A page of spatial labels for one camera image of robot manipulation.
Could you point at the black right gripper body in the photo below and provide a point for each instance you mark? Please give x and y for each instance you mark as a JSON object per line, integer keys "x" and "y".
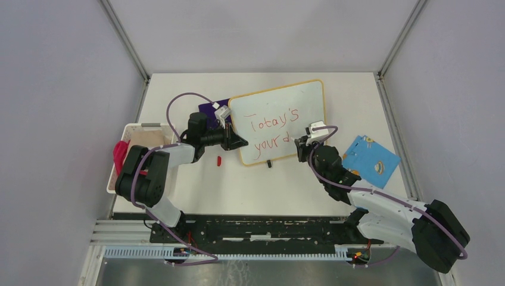
{"x": 305, "y": 149}

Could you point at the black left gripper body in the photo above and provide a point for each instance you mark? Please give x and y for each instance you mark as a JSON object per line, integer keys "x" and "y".
{"x": 225, "y": 144}

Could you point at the yellow framed whiteboard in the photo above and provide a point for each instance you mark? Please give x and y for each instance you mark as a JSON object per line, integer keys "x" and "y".
{"x": 271, "y": 120}

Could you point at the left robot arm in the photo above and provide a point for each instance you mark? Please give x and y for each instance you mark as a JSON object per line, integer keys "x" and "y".
{"x": 143, "y": 176}

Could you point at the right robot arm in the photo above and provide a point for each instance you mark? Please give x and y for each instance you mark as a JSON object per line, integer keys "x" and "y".
{"x": 430, "y": 230}

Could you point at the purple cloth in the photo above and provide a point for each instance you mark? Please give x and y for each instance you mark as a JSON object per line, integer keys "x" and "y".
{"x": 212, "y": 121}

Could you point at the blue cartoon astronaut cloth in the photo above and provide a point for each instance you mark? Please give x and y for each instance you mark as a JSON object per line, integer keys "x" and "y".
{"x": 371, "y": 161}

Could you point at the beige folded cloth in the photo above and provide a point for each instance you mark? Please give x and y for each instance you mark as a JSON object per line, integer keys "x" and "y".
{"x": 148, "y": 138}

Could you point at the white plastic basket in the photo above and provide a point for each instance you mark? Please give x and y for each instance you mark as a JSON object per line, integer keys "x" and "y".
{"x": 128, "y": 130}

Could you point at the pink cloth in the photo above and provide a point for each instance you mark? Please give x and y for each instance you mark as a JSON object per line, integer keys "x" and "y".
{"x": 119, "y": 154}

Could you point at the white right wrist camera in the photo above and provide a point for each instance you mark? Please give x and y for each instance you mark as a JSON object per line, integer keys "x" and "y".
{"x": 316, "y": 131}

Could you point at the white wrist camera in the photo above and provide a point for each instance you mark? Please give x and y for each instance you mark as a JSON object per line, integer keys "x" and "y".
{"x": 221, "y": 113}
{"x": 316, "y": 131}

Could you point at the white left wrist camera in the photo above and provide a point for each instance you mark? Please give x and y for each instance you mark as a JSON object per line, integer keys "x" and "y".
{"x": 221, "y": 113}

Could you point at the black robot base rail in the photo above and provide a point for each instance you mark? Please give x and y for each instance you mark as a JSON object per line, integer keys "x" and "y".
{"x": 297, "y": 235}

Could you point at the aluminium right corner post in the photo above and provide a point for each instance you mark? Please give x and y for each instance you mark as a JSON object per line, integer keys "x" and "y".
{"x": 402, "y": 36}

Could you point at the aluminium corner post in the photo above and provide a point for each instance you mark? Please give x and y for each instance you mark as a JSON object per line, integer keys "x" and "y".
{"x": 124, "y": 38}
{"x": 402, "y": 36}

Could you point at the aluminium left corner post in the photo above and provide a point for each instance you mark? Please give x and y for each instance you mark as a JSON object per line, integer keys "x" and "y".
{"x": 124, "y": 38}

